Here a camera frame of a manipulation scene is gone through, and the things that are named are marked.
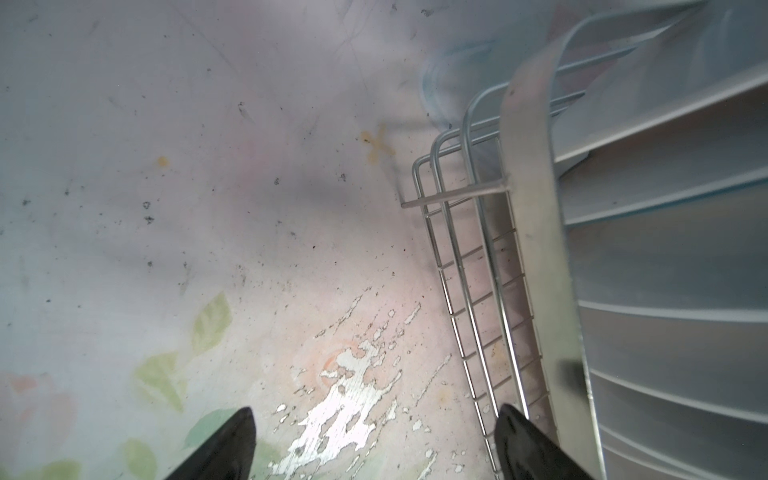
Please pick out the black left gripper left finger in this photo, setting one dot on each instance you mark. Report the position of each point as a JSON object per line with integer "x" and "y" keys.
{"x": 227, "y": 454}

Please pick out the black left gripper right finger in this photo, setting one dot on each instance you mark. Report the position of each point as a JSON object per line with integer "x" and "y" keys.
{"x": 526, "y": 453}

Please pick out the orange sunburst white plate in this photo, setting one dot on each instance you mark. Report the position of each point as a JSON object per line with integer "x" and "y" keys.
{"x": 673, "y": 303}

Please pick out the chrome wire dish rack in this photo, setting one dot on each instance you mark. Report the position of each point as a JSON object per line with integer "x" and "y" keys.
{"x": 639, "y": 105}

